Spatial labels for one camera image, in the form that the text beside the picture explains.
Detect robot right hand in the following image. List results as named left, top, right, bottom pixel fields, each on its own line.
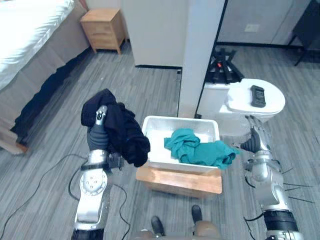
left=240, top=115, right=273, bottom=153

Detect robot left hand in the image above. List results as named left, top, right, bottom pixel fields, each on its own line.
left=87, top=105, right=110, bottom=153

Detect black cloth garment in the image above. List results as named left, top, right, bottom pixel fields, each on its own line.
left=80, top=88, right=152, bottom=168

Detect teal cloth garment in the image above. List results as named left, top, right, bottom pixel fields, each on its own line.
left=163, top=128, right=241, bottom=171

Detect white plastic laundry bin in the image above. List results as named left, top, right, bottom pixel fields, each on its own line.
left=141, top=115, right=221, bottom=176

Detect beige bed base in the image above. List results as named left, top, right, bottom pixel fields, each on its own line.
left=0, top=1, right=92, bottom=155

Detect white bed sheet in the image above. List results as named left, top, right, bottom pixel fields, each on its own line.
left=0, top=0, right=76, bottom=91

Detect black handheld device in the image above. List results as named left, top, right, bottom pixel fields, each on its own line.
left=250, top=84, right=267, bottom=107

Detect white toilet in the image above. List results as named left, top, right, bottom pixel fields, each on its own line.
left=199, top=78, right=287, bottom=139

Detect black folded tripod stand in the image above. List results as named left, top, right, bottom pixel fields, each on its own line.
left=204, top=47, right=245, bottom=85

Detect wooden stool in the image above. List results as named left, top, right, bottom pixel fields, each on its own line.
left=135, top=165, right=223, bottom=200

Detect robot right dark foot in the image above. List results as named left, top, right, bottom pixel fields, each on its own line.
left=191, top=204, right=203, bottom=224

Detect robot dark foot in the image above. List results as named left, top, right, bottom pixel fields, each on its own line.
left=150, top=215, right=166, bottom=237
left=191, top=204, right=203, bottom=224

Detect robot left dark foot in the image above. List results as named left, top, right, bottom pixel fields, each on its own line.
left=150, top=215, right=166, bottom=237

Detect robot body and legs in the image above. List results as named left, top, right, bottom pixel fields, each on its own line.
left=133, top=219, right=221, bottom=240

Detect wooden nightstand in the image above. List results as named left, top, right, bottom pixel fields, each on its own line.
left=79, top=8, right=127, bottom=55

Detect black floor cable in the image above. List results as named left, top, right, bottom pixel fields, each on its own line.
left=0, top=153, right=131, bottom=240

